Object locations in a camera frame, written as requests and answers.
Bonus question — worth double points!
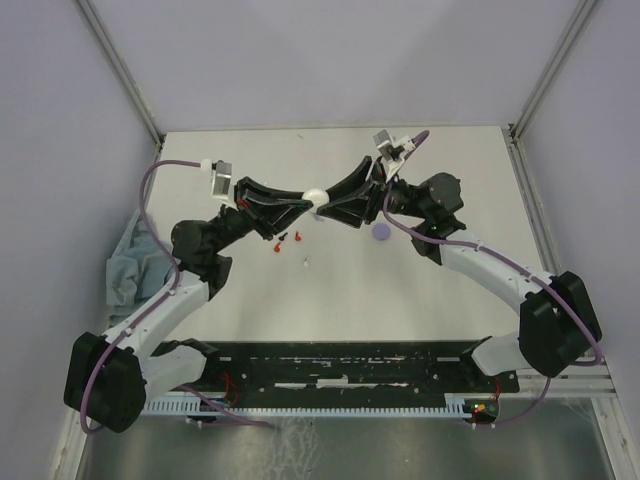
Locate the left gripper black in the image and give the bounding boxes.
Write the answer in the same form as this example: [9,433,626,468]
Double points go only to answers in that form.
[210,176,314,255]

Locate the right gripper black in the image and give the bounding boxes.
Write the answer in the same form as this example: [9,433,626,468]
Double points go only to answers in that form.
[316,155,430,229]

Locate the white earbud charging case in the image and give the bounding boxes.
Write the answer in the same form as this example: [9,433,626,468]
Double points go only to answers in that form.
[302,188,330,211]

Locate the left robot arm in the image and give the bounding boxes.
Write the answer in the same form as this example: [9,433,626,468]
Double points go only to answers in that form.
[63,178,329,434]

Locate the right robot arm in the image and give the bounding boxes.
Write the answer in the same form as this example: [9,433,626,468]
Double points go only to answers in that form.
[313,158,603,391]

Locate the purple round case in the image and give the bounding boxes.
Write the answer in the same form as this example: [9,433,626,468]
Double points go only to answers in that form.
[371,223,391,242]

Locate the blue cloth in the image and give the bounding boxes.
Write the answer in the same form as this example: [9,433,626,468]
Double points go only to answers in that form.
[106,210,172,326]

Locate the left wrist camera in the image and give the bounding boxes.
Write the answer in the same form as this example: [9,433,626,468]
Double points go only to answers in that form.
[200,159,232,204]

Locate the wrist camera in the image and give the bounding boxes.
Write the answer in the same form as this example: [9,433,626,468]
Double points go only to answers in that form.
[373,130,416,181]
[200,159,232,204]

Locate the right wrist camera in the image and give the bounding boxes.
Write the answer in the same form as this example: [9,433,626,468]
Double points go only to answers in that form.
[373,130,416,181]

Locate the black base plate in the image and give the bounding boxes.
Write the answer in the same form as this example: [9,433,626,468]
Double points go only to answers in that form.
[190,340,520,408]

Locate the left aluminium frame post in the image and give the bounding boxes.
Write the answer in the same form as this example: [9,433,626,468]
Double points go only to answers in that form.
[73,0,164,146]

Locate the aluminium frame post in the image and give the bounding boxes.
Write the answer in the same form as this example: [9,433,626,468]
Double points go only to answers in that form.
[73,0,164,146]
[509,0,602,143]

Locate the right aluminium frame post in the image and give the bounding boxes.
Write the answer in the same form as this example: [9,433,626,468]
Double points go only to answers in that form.
[509,0,602,143]

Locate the light blue cable duct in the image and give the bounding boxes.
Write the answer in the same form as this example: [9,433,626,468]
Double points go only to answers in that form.
[141,392,471,420]

